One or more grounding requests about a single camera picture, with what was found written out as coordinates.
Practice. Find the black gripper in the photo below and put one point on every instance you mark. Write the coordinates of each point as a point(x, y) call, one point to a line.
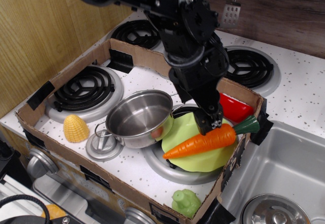
point(199, 82)

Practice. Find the orange toy carrot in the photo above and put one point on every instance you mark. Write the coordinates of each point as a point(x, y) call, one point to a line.
point(219, 137)

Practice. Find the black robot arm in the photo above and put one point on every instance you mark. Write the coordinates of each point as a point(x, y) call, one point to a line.
point(193, 50)

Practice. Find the light green plastic plate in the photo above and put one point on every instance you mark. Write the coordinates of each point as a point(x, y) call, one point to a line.
point(185, 127)

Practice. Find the red toy pepper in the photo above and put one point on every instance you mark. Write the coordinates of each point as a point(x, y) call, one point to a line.
point(234, 109)

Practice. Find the stainless steel pot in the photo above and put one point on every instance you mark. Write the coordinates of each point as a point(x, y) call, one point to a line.
point(141, 119)

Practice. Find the brown cardboard fence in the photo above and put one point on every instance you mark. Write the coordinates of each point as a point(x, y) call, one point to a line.
point(136, 181)

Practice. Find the front right black burner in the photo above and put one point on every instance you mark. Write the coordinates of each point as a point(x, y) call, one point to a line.
point(154, 157)

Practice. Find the back right black burner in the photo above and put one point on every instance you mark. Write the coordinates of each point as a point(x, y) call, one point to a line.
point(253, 69)

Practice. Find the green toy vegetable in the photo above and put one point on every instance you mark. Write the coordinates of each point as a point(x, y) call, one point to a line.
point(185, 202)

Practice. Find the hanging metal spatula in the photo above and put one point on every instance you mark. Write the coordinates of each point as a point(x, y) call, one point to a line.
point(230, 15)

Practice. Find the silver stove knob front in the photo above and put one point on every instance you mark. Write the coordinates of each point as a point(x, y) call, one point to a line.
point(103, 147)

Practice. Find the front left black burner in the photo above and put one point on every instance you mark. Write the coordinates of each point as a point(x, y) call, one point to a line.
point(90, 95)

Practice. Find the grey toy sink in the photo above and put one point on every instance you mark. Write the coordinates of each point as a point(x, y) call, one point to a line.
point(289, 163)

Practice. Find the yellow toy corn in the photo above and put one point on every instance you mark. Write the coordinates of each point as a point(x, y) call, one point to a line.
point(75, 129)

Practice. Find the silver oven knob middle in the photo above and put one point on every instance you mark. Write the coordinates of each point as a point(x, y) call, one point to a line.
point(135, 216)

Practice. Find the silver oven knob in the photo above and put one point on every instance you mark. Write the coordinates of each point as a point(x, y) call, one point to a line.
point(135, 216)
point(40, 164)

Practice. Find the silver sink drain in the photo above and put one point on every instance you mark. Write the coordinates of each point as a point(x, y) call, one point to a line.
point(268, 208)

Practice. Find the silver oven knob left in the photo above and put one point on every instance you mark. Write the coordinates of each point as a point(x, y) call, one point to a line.
point(40, 164)

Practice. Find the orange toy piece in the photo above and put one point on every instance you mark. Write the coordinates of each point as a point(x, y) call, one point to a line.
point(55, 211)

